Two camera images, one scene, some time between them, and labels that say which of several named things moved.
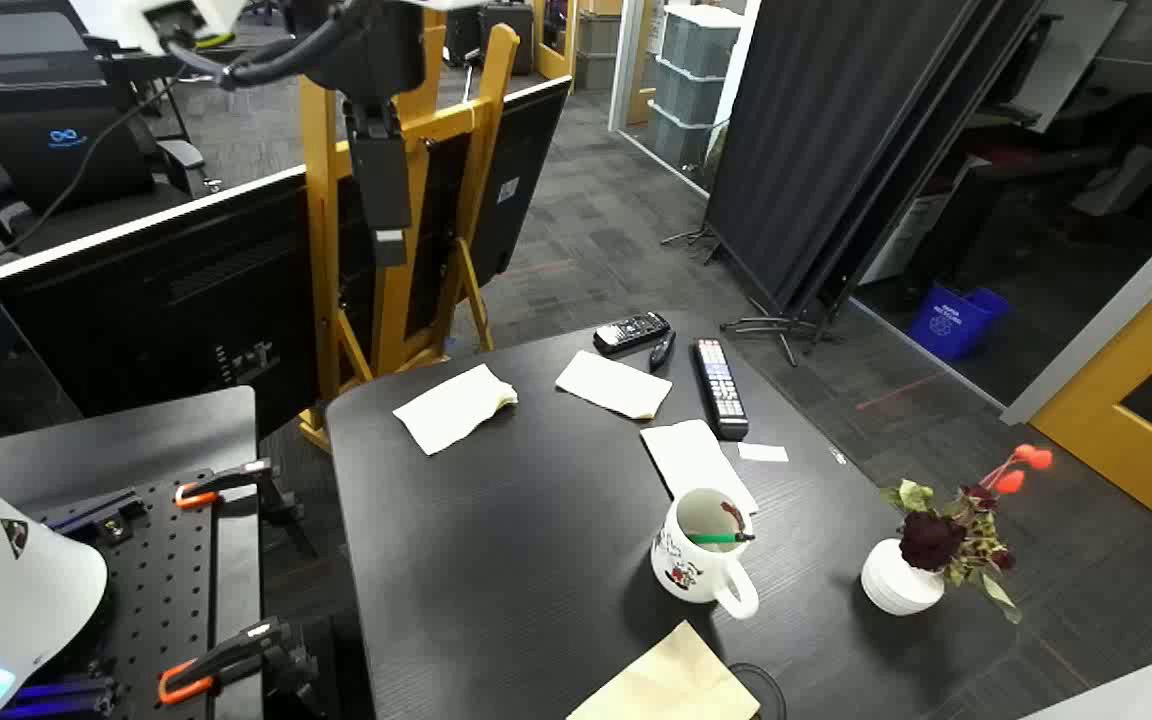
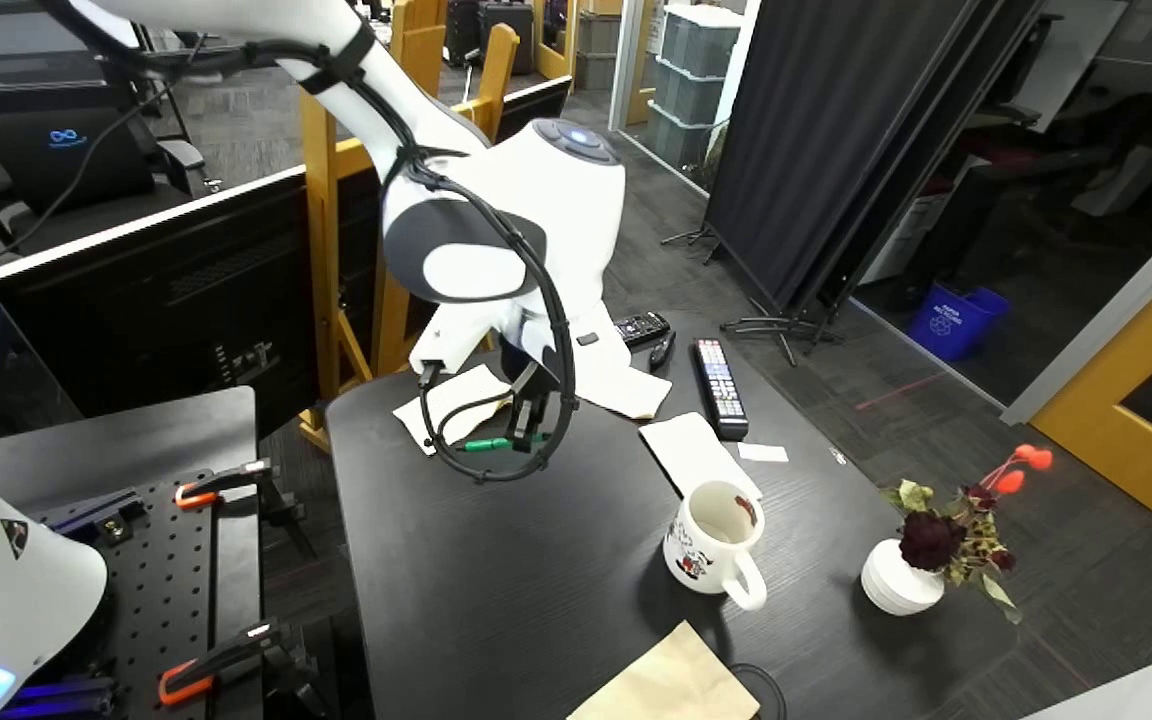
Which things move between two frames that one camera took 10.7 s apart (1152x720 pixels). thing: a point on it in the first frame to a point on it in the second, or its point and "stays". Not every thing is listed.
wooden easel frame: x=323 y=202 stays
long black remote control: x=722 y=391 stays
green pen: x=716 y=536 to x=485 y=444
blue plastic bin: x=950 y=321 stays
